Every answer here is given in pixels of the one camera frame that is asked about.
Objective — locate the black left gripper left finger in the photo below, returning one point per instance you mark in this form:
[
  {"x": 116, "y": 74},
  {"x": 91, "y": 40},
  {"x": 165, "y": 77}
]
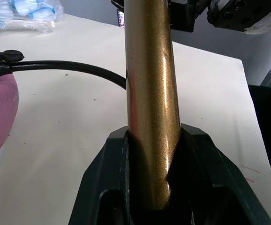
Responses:
[{"x": 102, "y": 175}]

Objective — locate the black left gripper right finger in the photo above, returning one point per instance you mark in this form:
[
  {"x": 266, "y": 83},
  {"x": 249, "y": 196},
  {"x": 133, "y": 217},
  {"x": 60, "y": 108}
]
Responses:
[{"x": 220, "y": 187}]

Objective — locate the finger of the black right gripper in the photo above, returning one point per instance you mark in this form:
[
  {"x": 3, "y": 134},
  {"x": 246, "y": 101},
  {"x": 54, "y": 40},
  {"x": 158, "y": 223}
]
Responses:
[
  {"x": 118, "y": 3},
  {"x": 181, "y": 16}
]

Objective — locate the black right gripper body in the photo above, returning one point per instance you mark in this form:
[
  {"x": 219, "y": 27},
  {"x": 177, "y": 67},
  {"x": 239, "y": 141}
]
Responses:
[{"x": 231, "y": 14}]

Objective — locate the gold hand pump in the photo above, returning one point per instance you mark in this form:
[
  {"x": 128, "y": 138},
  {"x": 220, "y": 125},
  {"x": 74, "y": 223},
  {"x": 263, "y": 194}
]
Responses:
[{"x": 149, "y": 93}]

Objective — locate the bag of blue white items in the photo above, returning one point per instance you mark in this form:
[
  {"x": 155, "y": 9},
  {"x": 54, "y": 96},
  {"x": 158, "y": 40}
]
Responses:
[{"x": 32, "y": 11}]

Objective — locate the bag of cream sticks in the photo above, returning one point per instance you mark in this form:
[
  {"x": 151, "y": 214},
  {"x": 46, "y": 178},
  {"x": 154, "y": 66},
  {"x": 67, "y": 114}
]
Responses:
[{"x": 20, "y": 24}]

